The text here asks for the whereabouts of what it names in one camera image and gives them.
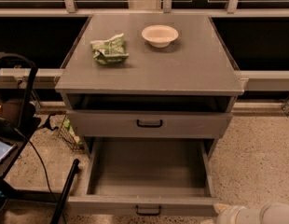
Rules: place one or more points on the black top drawer handle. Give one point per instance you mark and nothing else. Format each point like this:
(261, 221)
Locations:
(149, 123)

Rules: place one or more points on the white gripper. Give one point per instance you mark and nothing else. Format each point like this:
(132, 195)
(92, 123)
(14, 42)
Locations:
(234, 216)

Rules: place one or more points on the grey top drawer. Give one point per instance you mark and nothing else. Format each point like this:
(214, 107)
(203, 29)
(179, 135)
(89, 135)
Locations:
(123, 124)

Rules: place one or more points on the black drawer handle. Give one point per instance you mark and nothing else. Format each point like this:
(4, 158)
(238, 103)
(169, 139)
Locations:
(148, 212)
(149, 123)

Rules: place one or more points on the grey drawer cabinet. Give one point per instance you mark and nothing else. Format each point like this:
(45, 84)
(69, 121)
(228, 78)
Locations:
(192, 74)

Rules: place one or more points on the wire basket with items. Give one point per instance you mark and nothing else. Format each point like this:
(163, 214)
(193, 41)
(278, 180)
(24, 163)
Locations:
(67, 134)

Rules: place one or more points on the white bowl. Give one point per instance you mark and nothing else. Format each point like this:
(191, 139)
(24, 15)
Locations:
(159, 36)

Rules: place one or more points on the grey drawer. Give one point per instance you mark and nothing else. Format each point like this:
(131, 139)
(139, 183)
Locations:
(123, 124)
(125, 172)

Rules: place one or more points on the black middle drawer handle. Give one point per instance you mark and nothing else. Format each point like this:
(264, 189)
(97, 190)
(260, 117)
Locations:
(148, 212)

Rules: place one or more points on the black equipment cart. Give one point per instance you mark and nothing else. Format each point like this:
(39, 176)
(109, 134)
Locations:
(17, 126)

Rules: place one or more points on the green snack bag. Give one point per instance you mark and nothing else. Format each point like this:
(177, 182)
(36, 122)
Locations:
(109, 51)

